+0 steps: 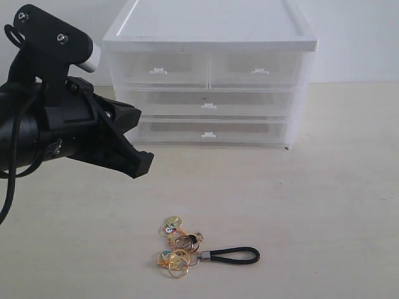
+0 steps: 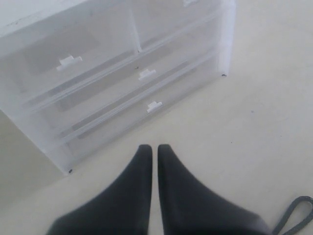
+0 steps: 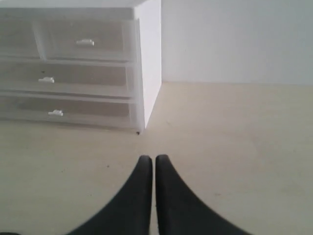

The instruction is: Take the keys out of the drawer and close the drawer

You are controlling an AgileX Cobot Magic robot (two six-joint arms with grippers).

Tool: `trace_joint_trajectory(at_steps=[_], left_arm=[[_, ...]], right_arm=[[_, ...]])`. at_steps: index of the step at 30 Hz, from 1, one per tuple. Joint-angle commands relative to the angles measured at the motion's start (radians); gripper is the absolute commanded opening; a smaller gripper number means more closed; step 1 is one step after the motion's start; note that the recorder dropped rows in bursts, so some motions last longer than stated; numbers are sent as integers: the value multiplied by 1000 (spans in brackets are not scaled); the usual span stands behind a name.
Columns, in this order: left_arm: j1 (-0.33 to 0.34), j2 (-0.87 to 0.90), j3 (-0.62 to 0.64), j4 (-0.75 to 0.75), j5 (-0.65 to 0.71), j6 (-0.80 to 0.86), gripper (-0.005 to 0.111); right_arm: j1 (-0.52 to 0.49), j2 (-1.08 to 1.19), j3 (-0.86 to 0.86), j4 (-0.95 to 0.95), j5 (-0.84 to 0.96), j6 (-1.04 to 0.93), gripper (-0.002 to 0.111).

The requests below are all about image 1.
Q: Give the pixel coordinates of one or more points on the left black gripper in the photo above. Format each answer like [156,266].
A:
[89,128]

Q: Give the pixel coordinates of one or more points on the wide translucent drawer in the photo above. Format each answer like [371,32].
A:
[209,103]
[194,131]

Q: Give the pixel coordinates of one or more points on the keychain with black strap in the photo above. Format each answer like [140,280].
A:
[184,252]

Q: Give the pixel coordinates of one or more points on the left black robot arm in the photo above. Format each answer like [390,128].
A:
[22,112]

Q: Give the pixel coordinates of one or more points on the top left translucent drawer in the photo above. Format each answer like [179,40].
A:
[147,69]

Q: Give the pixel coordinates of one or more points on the white plastic drawer cabinet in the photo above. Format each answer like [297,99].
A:
[215,27]

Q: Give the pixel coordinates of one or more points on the top right translucent drawer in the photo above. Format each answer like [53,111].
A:
[255,69]

